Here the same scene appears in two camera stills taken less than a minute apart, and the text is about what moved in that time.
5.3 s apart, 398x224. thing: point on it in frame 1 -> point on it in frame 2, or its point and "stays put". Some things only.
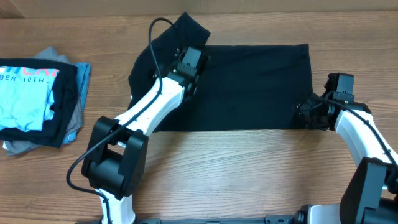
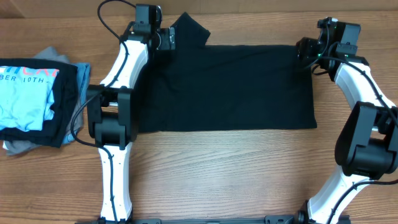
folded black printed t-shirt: [37, 99] stays put
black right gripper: [310, 113] -> [305, 45]
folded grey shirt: [14, 148] stays put
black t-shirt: [247, 88] stays put
